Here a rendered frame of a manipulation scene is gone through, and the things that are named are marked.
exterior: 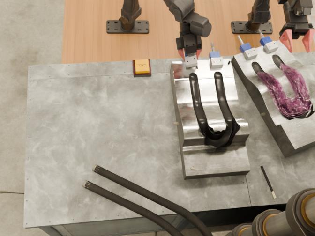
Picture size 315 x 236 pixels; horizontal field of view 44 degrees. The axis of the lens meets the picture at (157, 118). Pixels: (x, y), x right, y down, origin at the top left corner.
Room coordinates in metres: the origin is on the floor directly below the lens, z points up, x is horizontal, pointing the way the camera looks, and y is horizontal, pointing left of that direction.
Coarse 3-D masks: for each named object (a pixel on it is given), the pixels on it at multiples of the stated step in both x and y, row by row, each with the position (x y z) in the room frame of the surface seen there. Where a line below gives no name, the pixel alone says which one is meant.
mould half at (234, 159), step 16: (176, 64) 0.90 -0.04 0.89; (208, 64) 0.93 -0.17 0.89; (224, 64) 0.95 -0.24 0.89; (176, 80) 0.83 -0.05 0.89; (208, 80) 0.85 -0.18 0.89; (224, 80) 0.87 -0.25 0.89; (176, 96) 0.75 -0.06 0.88; (208, 96) 0.78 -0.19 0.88; (176, 112) 0.70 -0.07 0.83; (192, 112) 0.68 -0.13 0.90; (208, 112) 0.69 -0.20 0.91; (240, 112) 0.72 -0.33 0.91; (192, 128) 0.60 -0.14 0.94; (224, 128) 0.63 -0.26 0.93; (240, 128) 0.64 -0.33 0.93; (192, 144) 0.56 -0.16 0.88; (240, 144) 0.60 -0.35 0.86; (192, 160) 0.50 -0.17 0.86; (208, 160) 0.51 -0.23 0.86; (224, 160) 0.52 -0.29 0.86; (240, 160) 0.54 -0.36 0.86; (192, 176) 0.44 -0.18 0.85; (208, 176) 0.46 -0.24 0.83; (224, 176) 0.47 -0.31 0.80
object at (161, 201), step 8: (96, 168) 0.40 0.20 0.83; (104, 176) 0.38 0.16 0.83; (112, 176) 0.38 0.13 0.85; (120, 184) 0.35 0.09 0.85; (128, 184) 0.35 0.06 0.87; (136, 184) 0.36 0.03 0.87; (136, 192) 0.33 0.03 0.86; (144, 192) 0.33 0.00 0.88; (152, 192) 0.34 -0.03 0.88; (152, 200) 0.31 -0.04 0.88; (160, 200) 0.31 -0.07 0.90; (168, 200) 0.31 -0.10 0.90; (168, 208) 0.29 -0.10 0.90; (176, 208) 0.29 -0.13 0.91
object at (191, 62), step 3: (186, 54) 0.93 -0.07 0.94; (186, 57) 0.91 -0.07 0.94; (189, 57) 0.91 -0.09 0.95; (192, 57) 0.91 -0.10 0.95; (195, 57) 0.91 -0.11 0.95; (186, 60) 0.90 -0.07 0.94; (189, 60) 0.90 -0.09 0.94; (192, 60) 0.90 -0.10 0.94; (195, 60) 0.90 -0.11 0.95; (186, 63) 0.89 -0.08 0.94; (189, 63) 0.89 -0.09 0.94; (192, 63) 0.89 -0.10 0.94; (195, 63) 0.89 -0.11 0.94; (186, 66) 0.89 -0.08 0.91; (189, 66) 0.89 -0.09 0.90; (192, 66) 0.90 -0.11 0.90; (195, 66) 0.90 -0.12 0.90
